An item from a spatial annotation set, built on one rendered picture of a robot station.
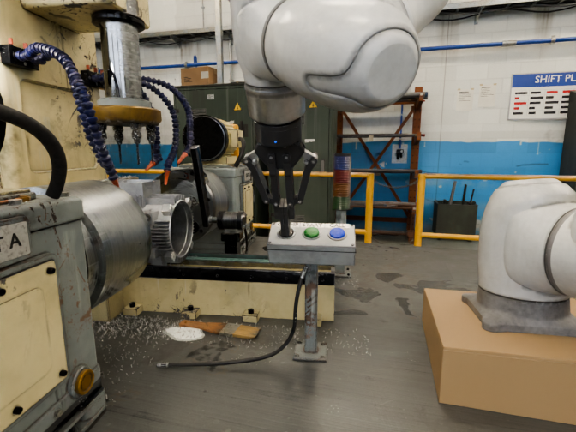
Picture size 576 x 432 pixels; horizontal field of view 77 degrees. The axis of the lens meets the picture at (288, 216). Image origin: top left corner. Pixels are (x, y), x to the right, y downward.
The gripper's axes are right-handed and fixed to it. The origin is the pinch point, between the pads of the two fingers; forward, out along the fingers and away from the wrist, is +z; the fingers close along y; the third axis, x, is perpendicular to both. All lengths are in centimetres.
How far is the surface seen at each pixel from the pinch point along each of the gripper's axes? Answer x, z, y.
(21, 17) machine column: -34, -31, 64
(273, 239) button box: 2.0, 4.0, 2.2
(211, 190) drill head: -42, 22, 31
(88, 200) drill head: 5.4, -7.2, 34.4
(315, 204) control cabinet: -269, 190, 8
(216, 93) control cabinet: -339, 90, 122
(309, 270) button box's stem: 3.0, 11.0, -4.7
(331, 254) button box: 3.5, 5.9, -8.9
